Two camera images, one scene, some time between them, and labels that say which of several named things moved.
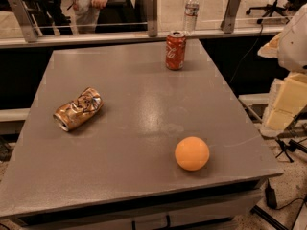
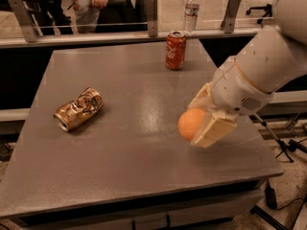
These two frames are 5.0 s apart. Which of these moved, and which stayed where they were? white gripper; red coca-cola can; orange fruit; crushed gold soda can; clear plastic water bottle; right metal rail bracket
Moved: white gripper; orange fruit
Stayed: red coca-cola can; right metal rail bracket; crushed gold soda can; clear plastic water bottle
